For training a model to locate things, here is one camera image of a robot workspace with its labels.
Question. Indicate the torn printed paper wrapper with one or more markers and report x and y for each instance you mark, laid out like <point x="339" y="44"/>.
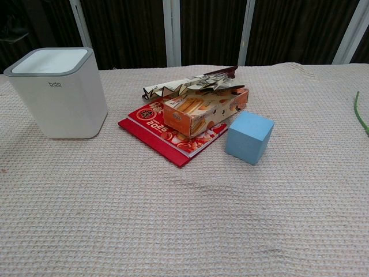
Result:
<point x="201" y="82"/>

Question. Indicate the white frame post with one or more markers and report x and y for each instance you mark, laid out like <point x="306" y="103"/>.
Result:
<point x="245" y="31"/>
<point x="81" y="23"/>
<point x="350" y="31"/>
<point x="172" y="31"/>

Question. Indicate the light blue cube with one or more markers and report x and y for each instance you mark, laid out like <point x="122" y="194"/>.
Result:
<point x="245" y="141"/>

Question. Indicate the orange snack box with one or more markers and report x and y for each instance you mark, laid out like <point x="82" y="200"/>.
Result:
<point x="184" y="121"/>

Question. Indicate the beige woven tablecloth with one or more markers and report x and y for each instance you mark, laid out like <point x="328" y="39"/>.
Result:
<point x="184" y="219"/>

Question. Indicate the white bdo trash bin body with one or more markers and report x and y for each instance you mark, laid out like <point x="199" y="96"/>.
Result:
<point x="66" y="109"/>

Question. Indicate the green strip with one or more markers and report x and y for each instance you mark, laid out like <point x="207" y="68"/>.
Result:
<point x="359" y="114"/>

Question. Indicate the red 2026 calendar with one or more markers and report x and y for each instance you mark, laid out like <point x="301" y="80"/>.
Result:
<point x="150" y="135"/>

